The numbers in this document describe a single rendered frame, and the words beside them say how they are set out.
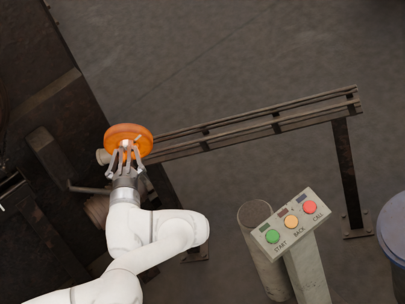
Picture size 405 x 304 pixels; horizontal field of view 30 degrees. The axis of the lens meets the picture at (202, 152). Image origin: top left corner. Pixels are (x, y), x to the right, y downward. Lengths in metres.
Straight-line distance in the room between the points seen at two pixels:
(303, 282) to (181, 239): 0.66
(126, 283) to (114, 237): 0.50
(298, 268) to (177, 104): 1.37
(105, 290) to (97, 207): 1.09
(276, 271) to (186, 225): 0.67
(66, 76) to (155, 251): 0.91
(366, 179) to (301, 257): 0.78
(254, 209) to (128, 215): 0.52
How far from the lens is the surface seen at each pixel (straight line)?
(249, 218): 2.48
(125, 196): 2.19
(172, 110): 3.60
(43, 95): 2.62
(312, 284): 2.63
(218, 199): 3.20
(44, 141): 2.58
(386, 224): 2.52
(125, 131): 2.31
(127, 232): 2.13
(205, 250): 3.08
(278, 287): 2.80
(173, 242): 2.01
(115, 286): 1.62
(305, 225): 2.35
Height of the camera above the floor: 2.56
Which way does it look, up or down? 49 degrees down
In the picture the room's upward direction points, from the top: 22 degrees counter-clockwise
